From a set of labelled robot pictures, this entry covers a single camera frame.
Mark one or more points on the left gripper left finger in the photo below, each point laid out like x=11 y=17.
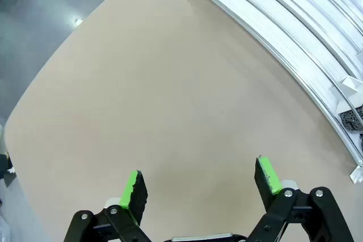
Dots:
x=133 y=196

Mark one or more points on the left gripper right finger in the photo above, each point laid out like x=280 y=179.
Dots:
x=268 y=179

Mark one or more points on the white can dispenser rack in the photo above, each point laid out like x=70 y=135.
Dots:
x=283 y=12

